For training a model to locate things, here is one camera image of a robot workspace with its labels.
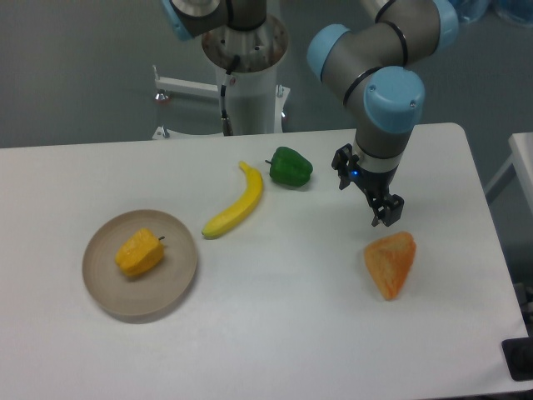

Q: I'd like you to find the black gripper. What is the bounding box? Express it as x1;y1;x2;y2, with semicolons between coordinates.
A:
331;143;405;227

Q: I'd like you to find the yellow toy pepper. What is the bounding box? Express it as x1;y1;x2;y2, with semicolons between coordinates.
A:
115;227;164;278

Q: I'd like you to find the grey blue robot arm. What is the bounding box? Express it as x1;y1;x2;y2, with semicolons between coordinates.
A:
162;1;459;226

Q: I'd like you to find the green toy pepper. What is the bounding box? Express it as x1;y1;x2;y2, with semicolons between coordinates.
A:
266;147;313;188

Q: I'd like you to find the beige round plate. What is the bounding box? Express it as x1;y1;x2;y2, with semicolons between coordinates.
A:
82;210;197;323

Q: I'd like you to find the orange toy bread wedge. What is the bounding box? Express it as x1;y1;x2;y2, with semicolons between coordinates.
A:
363;232;416;301

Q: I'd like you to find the yellow toy banana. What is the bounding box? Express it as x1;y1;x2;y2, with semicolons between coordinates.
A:
202;161;263;239

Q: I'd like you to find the white side table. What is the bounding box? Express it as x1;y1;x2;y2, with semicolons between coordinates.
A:
484;132;532;208

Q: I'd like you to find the black device at table edge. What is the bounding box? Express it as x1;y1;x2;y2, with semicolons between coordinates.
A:
501;337;533;382

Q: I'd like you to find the blue plastic bag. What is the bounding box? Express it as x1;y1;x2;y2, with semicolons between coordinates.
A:
451;0;532;28

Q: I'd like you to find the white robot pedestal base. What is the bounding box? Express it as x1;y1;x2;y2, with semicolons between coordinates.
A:
154;13;290;136

